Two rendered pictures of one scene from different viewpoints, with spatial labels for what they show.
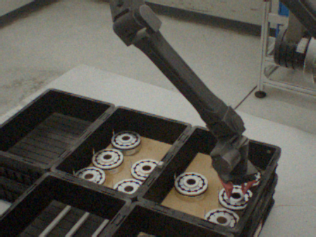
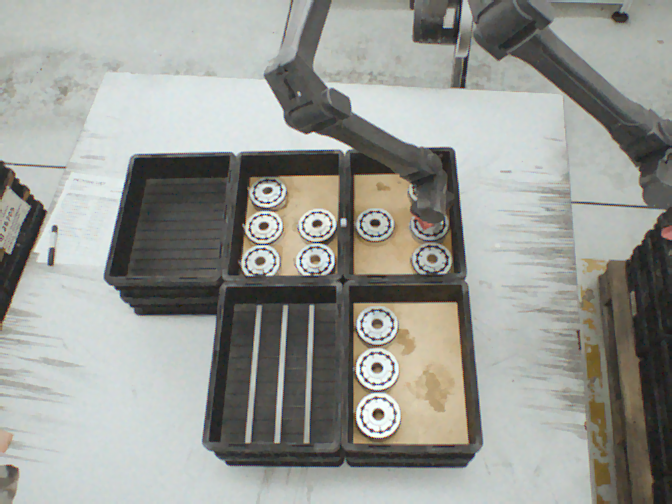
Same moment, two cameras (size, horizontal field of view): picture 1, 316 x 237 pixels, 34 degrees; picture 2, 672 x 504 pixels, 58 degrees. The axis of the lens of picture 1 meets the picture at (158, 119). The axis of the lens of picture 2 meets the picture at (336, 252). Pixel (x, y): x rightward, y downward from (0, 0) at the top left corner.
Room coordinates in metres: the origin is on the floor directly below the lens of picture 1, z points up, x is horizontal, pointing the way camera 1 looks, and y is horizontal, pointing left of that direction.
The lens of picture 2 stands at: (0.46, 0.33, 2.26)
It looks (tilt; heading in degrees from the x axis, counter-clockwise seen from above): 61 degrees down; 338
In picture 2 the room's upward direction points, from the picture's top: 7 degrees counter-clockwise
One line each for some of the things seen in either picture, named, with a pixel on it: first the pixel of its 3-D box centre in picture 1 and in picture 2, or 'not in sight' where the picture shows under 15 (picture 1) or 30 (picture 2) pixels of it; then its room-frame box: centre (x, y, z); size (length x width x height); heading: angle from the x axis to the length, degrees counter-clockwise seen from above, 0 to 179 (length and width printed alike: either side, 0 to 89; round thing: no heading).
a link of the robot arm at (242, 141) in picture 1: (236, 148); (434, 185); (1.13, -0.21, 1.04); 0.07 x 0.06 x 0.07; 144
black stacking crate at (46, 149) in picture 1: (51, 138); (179, 225); (1.46, 0.37, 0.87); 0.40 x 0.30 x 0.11; 151
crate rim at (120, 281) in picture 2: (49, 126); (173, 215); (1.46, 0.37, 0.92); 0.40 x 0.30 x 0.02; 151
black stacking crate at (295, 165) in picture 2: (126, 161); (289, 223); (1.31, 0.11, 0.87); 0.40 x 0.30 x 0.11; 151
